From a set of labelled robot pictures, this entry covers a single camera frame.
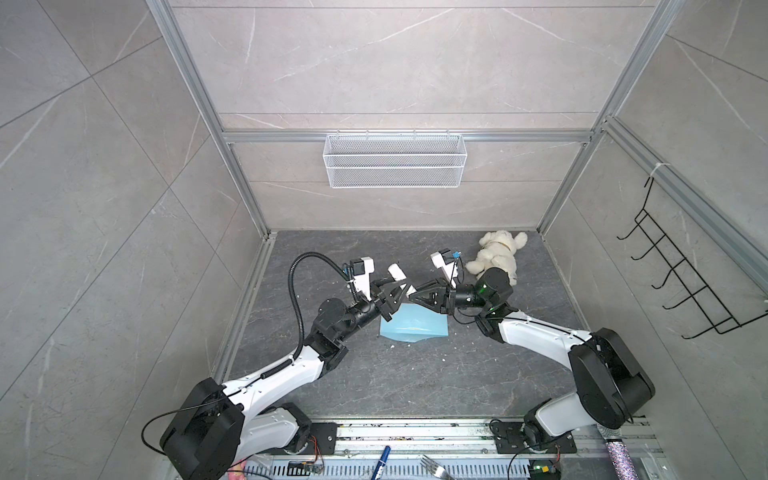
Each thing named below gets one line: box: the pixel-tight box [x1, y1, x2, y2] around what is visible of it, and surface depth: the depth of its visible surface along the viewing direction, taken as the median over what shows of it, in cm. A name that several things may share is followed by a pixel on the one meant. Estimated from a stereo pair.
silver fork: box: [419, 454, 455, 480], surface depth 70 cm
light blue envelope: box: [379, 303, 449, 343], surface depth 94 cm
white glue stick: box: [387, 262, 417, 298], surface depth 67 cm
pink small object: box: [227, 471, 245, 480], surface depth 69 cm
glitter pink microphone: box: [597, 425, 639, 480], surface depth 71 cm
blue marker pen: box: [371, 445, 391, 480], surface depth 70 cm
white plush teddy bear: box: [466, 230, 528, 286], surface depth 105 cm
